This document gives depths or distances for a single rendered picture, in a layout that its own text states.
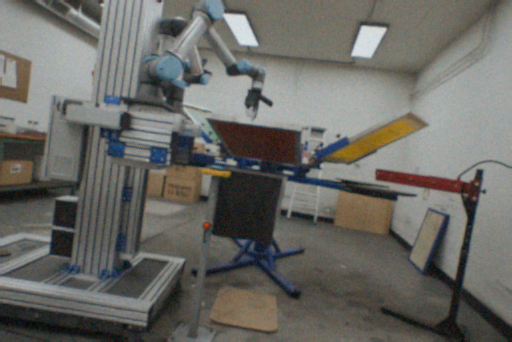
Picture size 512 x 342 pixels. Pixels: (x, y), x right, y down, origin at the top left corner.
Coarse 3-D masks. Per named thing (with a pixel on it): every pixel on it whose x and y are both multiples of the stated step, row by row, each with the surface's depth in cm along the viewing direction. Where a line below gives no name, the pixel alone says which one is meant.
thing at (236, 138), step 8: (224, 128) 222; (232, 128) 219; (240, 128) 216; (248, 128) 213; (224, 136) 238; (232, 136) 235; (240, 136) 231; (248, 136) 228; (232, 144) 253; (240, 144) 249; (248, 144) 245; (256, 144) 242; (232, 152) 274; (240, 152) 270; (248, 152) 265; (256, 152) 261
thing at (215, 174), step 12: (204, 168) 187; (216, 180) 187; (216, 192) 188; (204, 228) 188; (204, 252) 189; (204, 264) 189; (204, 276) 191; (192, 312) 191; (180, 324) 203; (192, 324) 192; (180, 336) 191; (204, 336) 195
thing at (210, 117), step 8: (208, 120) 213; (216, 120) 210; (224, 120) 208; (232, 120) 207; (240, 120) 206; (248, 120) 206; (256, 120) 205; (264, 120) 205; (216, 128) 225; (272, 128) 205; (280, 128) 203; (288, 128) 202; (296, 128) 201; (296, 136) 211; (224, 144) 257; (296, 144) 225; (296, 152) 242; (264, 160) 279; (296, 160) 261
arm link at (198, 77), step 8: (176, 24) 226; (184, 24) 227; (176, 32) 229; (192, 48) 236; (192, 56) 240; (192, 64) 244; (200, 64) 246; (200, 72) 249; (192, 80) 254; (200, 80) 251; (208, 80) 255
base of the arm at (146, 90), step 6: (144, 84) 177; (150, 84) 177; (156, 84) 179; (138, 90) 179; (144, 90) 176; (150, 90) 177; (156, 90) 179; (162, 90) 183; (138, 96) 177; (144, 96) 176; (150, 96) 176; (156, 96) 179; (162, 96) 182
